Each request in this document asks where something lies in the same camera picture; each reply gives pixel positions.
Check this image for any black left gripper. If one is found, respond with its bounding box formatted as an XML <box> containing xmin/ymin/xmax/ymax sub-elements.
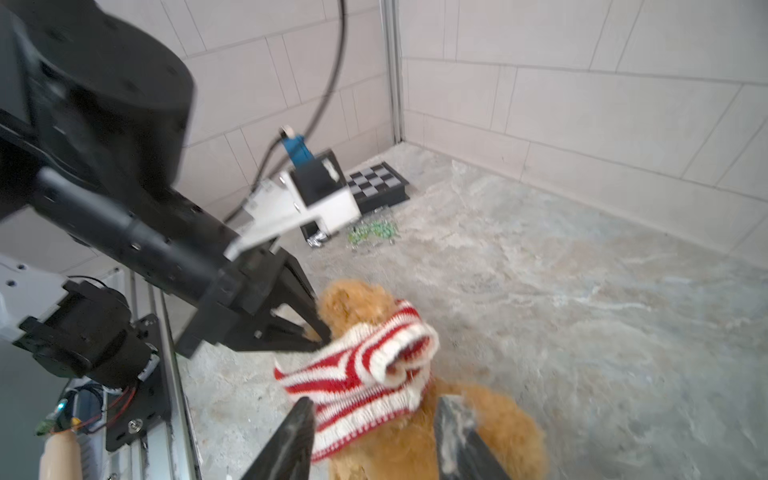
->
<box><xmin>175</xmin><ymin>248</ymin><xmax>331</xmax><ymax>359</ymax></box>

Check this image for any knitted american flag sweater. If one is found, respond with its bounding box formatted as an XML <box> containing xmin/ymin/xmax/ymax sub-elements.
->
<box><xmin>274</xmin><ymin>300</ymin><xmax>440</xmax><ymax>463</ymax></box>

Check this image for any clear bag of green bricks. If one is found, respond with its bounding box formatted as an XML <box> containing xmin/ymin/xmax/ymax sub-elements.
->
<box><xmin>347</xmin><ymin>220</ymin><xmax>398</xmax><ymax>247</ymax></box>

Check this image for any tan plush teddy bear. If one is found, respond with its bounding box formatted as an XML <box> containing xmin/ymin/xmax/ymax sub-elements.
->
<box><xmin>317</xmin><ymin>279</ymin><xmax>549</xmax><ymax>479</ymax></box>

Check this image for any black left camera cable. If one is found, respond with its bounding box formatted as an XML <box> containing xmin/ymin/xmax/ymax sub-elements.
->
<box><xmin>223</xmin><ymin>0</ymin><xmax>349</xmax><ymax>226</ymax></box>

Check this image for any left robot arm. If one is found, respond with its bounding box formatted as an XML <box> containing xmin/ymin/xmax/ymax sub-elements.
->
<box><xmin>1</xmin><ymin>1</ymin><xmax>331</xmax><ymax>357</ymax></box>

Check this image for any beige cylindrical handle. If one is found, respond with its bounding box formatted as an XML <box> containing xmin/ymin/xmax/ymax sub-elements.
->
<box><xmin>38</xmin><ymin>430</ymin><xmax>83</xmax><ymax>480</ymax></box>

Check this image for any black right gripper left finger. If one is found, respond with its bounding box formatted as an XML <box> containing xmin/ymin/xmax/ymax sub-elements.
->
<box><xmin>242</xmin><ymin>397</ymin><xmax>315</xmax><ymax>480</ymax></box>

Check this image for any folded black white chessboard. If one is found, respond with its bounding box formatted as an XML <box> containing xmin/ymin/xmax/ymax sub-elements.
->
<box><xmin>347</xmin><ymin>162</ymin><xmax>410</xmax><ymax>216</ymax></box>

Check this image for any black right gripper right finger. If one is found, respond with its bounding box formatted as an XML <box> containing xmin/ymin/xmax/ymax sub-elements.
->
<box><xmin>434</xmin><ymin>395</ymin><xmax>510</xmax><ymax>480</ymax></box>

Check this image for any silver foil wrapped item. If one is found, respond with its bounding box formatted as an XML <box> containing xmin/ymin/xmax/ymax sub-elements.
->
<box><xmin>306</xmin><ymin>231</ymin><xmax>329</xmax><ymax>248</ymax></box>

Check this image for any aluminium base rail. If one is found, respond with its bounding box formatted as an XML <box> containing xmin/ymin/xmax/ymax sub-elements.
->
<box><xmin>77</xmin><ymin>268</ymin><xmax>201</xmax><ymax>479</ymax></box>

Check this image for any left green circuit board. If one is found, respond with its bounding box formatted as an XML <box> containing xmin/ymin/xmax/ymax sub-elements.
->
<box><xmin>35</xmin><ymin>398</ymin><xmax>71</xmax><ymax>437</ymax></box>

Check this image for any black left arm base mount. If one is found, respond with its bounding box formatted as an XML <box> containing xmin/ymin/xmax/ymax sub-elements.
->
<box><xmin>105</xmin><ymin>314</ymin><xmax>171</xmax><ymax>453</ymax></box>

